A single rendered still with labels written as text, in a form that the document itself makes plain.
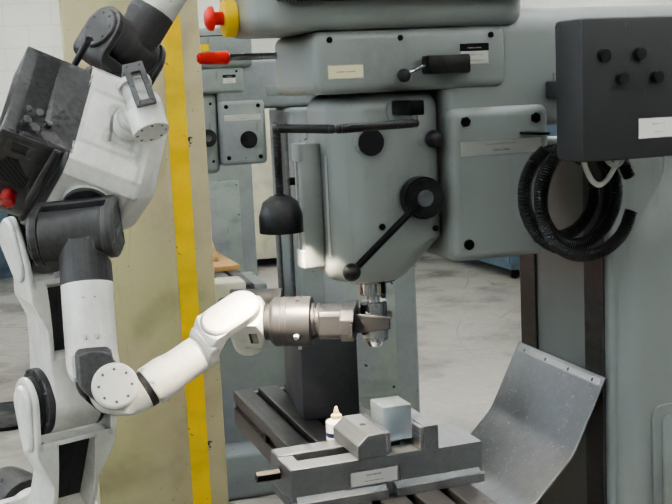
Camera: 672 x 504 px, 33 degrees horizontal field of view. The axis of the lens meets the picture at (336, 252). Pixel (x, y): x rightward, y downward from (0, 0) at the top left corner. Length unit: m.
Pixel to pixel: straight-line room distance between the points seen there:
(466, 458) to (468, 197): 0.45
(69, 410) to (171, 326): 1.29
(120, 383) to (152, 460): 1.86
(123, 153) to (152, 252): 1.55
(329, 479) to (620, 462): 0.53
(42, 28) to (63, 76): 8.74
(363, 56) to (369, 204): 0.24
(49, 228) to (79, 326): 0.18
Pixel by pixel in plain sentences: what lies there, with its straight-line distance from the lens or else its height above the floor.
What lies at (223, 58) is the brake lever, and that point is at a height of 1.70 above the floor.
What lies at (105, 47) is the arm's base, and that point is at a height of 1.73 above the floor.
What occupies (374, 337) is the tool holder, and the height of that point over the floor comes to 1.21.
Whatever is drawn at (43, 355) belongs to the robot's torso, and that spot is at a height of 1.12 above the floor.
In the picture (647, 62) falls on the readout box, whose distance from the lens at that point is 1.75.
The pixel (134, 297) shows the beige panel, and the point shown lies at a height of 1.01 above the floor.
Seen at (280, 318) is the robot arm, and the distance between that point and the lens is 1.96.
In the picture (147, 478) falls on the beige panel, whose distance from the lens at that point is 3.79.
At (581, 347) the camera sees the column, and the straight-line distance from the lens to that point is 2.10.
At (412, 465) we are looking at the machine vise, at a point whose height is 1.00.
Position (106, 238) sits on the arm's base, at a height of 1.40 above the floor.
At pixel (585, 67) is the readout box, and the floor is 1.65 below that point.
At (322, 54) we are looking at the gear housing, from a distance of 1.79.
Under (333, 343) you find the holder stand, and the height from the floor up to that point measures 1.12.
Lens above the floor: 1.65
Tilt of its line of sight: 8 degrees down
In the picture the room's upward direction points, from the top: 3 degrees counter-clockwise
